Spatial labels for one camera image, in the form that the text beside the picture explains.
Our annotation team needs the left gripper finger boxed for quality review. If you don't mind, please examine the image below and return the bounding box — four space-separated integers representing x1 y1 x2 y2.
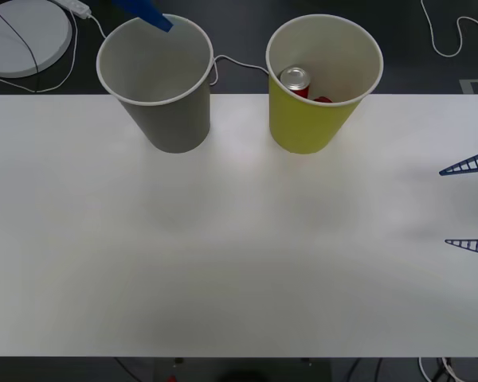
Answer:
111 0 174 33

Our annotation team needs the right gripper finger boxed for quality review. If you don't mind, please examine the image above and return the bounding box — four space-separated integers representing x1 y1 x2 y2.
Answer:
439 147 478 177
445 238 478 256

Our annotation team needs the white power strip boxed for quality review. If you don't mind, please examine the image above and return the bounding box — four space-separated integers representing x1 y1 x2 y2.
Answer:
49 0 92 20

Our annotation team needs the grey waste bin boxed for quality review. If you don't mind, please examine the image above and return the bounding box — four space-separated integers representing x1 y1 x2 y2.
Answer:
96 14 215 154

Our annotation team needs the white round disc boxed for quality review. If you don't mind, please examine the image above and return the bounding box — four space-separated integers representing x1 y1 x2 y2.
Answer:
0 0 73 79

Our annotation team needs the yellow-green waste bin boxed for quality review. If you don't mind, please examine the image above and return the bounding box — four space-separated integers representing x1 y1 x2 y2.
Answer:
265 14 385 155

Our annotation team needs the thin white cable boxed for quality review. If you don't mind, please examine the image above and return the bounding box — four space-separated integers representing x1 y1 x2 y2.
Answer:
0 7 80 95

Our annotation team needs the white power strip cable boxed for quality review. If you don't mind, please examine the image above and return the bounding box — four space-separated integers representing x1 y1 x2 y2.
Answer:
86 14 270 87

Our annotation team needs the white looped cable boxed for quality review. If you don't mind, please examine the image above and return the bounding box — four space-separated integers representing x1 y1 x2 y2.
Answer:
420 0 478 59

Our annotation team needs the thin black cable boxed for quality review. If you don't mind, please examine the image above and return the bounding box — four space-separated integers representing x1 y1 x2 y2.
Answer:
0 6 41 95

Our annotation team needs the white cable bundle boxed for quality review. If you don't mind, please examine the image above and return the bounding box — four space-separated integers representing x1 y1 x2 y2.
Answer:
417 357 463 382

